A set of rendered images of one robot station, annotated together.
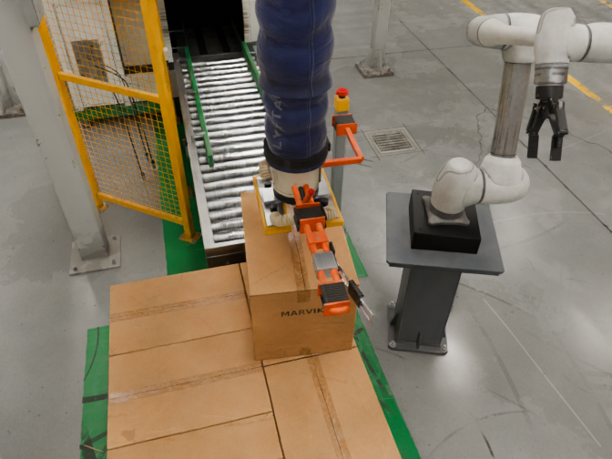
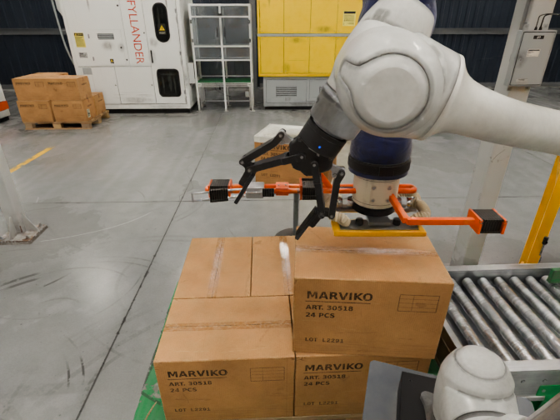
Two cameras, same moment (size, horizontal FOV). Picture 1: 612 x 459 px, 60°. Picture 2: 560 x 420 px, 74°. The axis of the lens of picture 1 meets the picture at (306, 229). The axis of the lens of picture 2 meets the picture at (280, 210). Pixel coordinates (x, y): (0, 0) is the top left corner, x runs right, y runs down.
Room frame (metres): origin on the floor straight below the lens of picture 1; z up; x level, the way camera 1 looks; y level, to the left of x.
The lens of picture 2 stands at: (1.48, -1.32, 1.82)
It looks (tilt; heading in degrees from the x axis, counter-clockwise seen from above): 27 degrees down; 102
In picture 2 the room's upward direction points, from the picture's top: straight up
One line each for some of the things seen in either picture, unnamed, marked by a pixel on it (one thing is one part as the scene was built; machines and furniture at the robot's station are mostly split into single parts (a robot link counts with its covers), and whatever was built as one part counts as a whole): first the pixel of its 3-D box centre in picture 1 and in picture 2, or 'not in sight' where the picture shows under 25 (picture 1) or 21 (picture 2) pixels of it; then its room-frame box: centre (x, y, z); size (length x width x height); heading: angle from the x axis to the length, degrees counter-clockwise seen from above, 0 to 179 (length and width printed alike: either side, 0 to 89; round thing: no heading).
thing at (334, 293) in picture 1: (333, 298); (220, 187); (0.97, -0.08, 1.23); 0.08 x 0.07 x 0.05; 12
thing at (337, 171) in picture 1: (337, 172); not in sight; (2.60, -0.18, 0.50); 0.07 x 0.07 x 1.00; 15
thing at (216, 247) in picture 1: (275, 239); (434, 312); (1.91, 0.15, 0.58); 0.70 x 0.03 x 0.06; 105
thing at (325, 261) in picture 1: (324, 265); (255, 190); (1.11, -0.06, 1.23); 0.07 x 0.07 x 0.04; 12
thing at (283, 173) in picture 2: not in sight; (297, 156); (0.99, 1.56, 0.82); 0.60 x 0.40 x 0.40; 176
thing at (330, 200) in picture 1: (320, 193); (377, 224); (1.58, -0.05, 1.13); 0.34 x 0.10 x 0.05; 12
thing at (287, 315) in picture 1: (294, 269); (361, 288); (1.56, 0.05, 0.74); 0.60 x 0.40 x 0.40; 9
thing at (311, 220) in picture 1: (310, 218); (310, 188); (1.32, -0.01, 1.24); 0.10 x 0.08 x 0.06; 102
